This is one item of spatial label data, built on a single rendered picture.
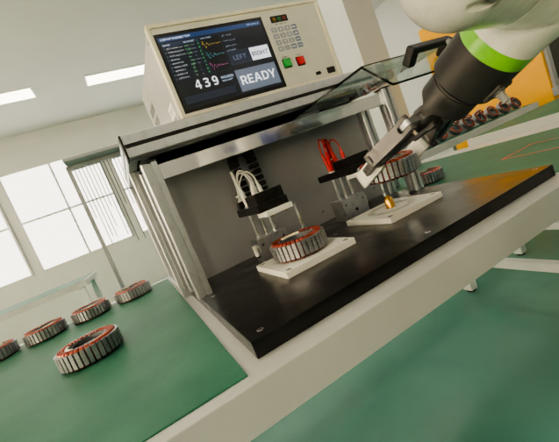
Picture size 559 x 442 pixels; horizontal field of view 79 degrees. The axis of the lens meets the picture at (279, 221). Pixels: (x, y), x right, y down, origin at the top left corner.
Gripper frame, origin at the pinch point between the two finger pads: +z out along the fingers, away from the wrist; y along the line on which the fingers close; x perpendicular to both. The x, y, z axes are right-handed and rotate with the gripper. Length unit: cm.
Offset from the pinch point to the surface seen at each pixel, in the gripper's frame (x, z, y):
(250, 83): 34.3, 7.7, -10.0
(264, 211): 5.9, 11.6, -22.0
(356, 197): 2.7, 21.0, 5.6
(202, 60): 41.0, 4.8, -18.8
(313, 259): -8.1, 4.8, -21.7
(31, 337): 19, 64, -81
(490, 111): 45, 119, 241
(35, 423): -9, 10, -67
